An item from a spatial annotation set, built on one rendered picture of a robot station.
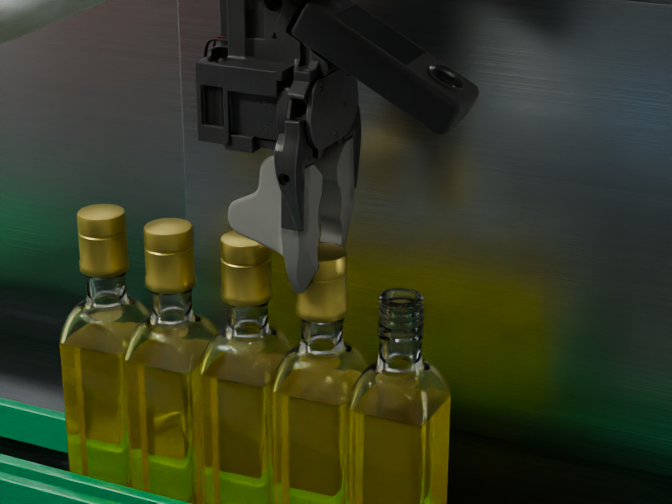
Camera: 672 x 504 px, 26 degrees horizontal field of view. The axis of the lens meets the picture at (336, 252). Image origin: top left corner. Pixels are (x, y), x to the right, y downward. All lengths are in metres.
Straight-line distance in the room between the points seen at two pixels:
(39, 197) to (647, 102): 0.54
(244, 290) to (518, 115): 0.22
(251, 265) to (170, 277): 0.06
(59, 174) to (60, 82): 0.08
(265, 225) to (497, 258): 0.20
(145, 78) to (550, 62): 0.34
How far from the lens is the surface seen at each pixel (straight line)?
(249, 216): 0.94
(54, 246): 1.27
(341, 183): 0.96
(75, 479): 1.10
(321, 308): 0.96
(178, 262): 1.00
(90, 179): 1.23
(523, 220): 1.03
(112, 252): 1.04
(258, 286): 0.98
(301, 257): 0.93
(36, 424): 1.20
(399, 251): 1.07
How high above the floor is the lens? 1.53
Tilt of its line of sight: 22 degrees down
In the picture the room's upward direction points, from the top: straight up
